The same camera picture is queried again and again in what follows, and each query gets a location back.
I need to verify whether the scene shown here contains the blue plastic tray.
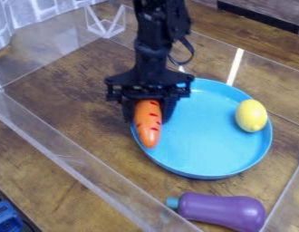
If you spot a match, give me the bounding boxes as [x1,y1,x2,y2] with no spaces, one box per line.
[142,78,273,179]

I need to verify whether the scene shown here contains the dark wooden baseboard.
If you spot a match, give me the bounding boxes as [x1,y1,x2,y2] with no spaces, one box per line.
[215,0,299,34]

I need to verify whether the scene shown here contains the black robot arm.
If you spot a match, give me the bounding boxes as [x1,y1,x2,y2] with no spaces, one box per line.
[105,0,194,122]

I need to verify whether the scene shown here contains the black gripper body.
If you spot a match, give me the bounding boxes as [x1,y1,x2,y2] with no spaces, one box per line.
[105,42,194,102]

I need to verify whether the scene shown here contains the purple toy eggplant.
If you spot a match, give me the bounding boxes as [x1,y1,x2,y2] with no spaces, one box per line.
[165,192,266,232]

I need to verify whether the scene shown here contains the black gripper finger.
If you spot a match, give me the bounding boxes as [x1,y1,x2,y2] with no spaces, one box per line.
[159,97,178,123]
[122,98,137,123]

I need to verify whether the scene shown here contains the clear acrylic enclosure wall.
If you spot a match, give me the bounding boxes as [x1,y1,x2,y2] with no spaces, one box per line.
[0,0,299,232]

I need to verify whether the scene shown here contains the blue plastic crate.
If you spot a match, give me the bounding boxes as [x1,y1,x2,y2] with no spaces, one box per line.
[0,200,22,232]

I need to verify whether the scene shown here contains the yellow toy lemon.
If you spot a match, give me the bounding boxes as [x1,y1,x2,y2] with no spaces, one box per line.
[235,99,267,132]

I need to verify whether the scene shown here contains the orange toy carrot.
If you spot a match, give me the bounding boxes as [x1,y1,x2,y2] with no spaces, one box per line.
[134,100,162,149]

